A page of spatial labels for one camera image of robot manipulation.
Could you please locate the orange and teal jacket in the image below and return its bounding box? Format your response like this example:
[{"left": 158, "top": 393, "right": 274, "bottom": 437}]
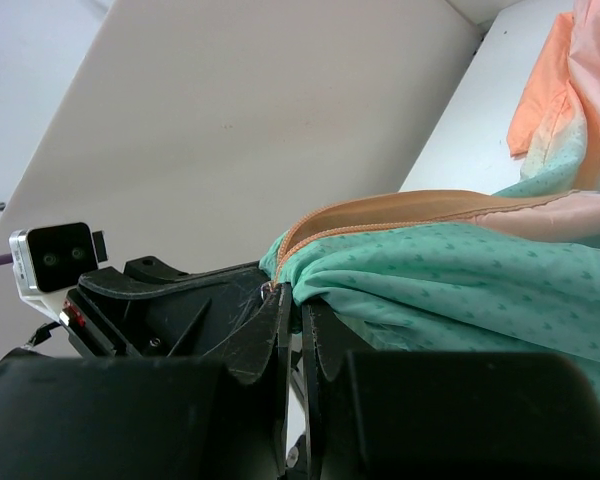
[{"left": 260, "top": 1, "right": 600, "bottom": 401}]

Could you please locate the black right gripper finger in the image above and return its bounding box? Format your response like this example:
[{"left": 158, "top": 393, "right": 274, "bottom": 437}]
[{"left": 301, "top": 301, "right": 600, "bottom": 479}]

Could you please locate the metal zipper slider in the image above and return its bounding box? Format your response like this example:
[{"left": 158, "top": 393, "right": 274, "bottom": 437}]
[{"left": 260, "top": 281, "right": 276, "bottom": 301}]

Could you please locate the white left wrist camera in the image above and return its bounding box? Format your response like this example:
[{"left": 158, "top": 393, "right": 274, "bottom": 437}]
[{"left": 9, "top": 222, "right": 108, "bottom": 324}]

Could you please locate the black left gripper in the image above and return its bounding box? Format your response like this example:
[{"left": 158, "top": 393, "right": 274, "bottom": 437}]
[{"left": 0, "top": 256, "right": 292, "bottom": 479}]

